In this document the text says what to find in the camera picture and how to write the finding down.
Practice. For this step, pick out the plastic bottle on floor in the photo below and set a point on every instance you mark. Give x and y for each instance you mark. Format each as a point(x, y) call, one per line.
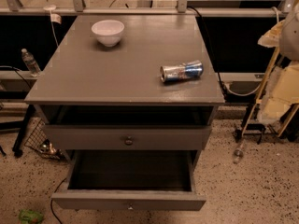
point(239, 153)

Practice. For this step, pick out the white ceramic bowl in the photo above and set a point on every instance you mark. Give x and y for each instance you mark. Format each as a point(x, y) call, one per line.
point(108, 32)

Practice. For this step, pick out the crushed silver blue can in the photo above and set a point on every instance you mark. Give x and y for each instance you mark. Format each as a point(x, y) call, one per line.
point(181, 71)

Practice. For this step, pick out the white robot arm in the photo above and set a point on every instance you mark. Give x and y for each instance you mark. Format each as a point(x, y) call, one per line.
point(282, 89)

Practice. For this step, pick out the grey drawer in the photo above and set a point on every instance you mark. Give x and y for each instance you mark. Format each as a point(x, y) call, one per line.
point(95, 138)
point(130, 180)

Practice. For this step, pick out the yellow wooden frame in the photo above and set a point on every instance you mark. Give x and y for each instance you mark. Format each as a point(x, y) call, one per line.
point(250, 120)

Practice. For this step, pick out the grey wooden drawer cabinet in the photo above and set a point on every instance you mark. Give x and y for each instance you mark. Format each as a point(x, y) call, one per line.
point(88, 84)

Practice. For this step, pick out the grey top drawer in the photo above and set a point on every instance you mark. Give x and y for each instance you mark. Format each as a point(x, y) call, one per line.
point(95, 138)

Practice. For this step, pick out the green crumpled bag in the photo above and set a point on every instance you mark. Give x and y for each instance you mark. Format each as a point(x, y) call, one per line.
point(30, 217)

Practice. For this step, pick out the clear plastic water bottle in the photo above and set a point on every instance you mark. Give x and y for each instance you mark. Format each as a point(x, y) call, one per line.
point(30, 62)

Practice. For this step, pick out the black wire basket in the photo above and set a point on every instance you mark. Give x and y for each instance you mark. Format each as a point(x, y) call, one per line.
point(39, 142)

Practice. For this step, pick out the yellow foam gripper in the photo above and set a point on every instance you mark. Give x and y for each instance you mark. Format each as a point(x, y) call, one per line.
point(290, 37)

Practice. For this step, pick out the black stand leg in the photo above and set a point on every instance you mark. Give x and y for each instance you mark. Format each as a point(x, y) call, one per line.
point(21, 126)

